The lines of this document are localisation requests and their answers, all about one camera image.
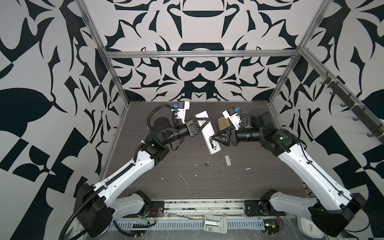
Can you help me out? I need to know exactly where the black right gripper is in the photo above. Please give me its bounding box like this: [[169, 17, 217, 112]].
[[213, 123, 265, 147]]

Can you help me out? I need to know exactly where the white remote control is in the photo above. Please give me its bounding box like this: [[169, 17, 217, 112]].
[[195, 111, 221, 155]]

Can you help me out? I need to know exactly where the white battery compartment cover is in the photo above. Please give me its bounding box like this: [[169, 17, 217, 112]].
[[225, 155, 232, 166]]

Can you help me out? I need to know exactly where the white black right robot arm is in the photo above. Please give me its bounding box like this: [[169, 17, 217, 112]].
[[210, 108, 366, 237]]

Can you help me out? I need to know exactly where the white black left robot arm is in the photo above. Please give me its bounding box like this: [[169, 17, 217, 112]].
[[59, 117, 210, 240]]

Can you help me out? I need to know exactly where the beige oblong sponge block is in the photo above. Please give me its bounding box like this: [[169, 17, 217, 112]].
[[217, 117, 231, 131]]

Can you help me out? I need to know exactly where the small circuit board green LED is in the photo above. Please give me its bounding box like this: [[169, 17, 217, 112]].
[[263, 219, 284, 236]]

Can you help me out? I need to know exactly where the square white clock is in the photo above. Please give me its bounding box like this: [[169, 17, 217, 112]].
[[297, 217, 325, 239]]

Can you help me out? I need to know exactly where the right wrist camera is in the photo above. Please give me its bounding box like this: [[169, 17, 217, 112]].
[[223, 107, 242, 130]]

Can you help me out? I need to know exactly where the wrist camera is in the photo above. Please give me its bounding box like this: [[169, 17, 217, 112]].
[[173, 101, 190, 127], [223, 107, 242, 130]]

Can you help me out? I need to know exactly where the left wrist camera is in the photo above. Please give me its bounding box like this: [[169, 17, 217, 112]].
[[173, 101, 190, 127]]

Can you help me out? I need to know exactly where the white bracket plate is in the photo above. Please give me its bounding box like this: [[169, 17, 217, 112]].
[[203, 215, 228, 234]]

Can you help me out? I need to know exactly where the white slotted cable duct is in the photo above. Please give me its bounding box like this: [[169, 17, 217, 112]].
[[116, 219, 265, 231]]

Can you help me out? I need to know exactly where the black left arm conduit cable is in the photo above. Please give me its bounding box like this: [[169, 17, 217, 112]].
[[58, 103, 176, 240]]

